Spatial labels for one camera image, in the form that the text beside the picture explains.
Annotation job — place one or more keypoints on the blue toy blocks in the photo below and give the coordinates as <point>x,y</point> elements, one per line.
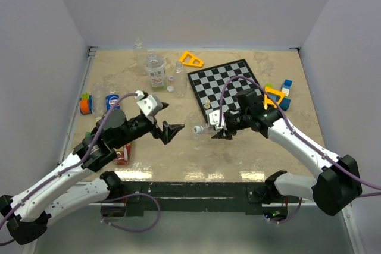
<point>285,88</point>

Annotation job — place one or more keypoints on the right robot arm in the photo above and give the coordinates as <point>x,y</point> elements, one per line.
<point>333,183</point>

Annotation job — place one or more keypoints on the grapefruit tea bottle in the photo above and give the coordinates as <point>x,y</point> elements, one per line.
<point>155,69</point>

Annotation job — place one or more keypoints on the Pepsi label bottle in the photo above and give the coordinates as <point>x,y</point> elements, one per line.
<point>112,96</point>

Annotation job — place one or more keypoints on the clear Pocari bottle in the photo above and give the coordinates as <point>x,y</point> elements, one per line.
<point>140,52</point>

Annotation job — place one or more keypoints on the white crushed bottle cap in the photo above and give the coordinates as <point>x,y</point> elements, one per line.
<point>198,129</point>

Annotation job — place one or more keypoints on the white chess piece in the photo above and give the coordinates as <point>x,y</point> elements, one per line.
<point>207,104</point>

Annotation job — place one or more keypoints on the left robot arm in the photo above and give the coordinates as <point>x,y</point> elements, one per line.
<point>28,214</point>

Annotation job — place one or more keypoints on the red label tea bottle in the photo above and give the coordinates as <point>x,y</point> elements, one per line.
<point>123,155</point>

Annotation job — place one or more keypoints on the clear bottle yellow cap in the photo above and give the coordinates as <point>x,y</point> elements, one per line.
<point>98,100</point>

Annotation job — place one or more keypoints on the chessboard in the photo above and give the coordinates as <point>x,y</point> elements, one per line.
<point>208,83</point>

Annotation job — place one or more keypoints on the yellow triangle toy far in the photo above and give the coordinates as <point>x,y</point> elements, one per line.
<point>190,60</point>

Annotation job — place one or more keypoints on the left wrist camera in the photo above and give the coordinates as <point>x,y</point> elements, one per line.
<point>149,104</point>

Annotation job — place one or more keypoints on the colourful toy car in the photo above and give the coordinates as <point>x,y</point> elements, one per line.
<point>85,104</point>

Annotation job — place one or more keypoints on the blue white slim bottle cap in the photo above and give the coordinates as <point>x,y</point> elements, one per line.
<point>170,89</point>

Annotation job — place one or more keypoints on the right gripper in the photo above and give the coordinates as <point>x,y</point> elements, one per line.
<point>222,134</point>

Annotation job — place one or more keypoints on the yellow triangle toy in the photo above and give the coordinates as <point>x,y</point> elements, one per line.
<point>190,60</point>
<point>272,97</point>

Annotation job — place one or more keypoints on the yellow triangle toy right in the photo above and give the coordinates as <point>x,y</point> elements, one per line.
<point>272,97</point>

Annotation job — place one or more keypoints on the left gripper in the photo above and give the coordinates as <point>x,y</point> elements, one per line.
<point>169,131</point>

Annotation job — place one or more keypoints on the black table front rail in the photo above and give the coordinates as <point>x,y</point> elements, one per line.
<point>249,198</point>

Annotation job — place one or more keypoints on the clear slim bottle white cap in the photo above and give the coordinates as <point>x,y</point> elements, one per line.
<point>180,79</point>

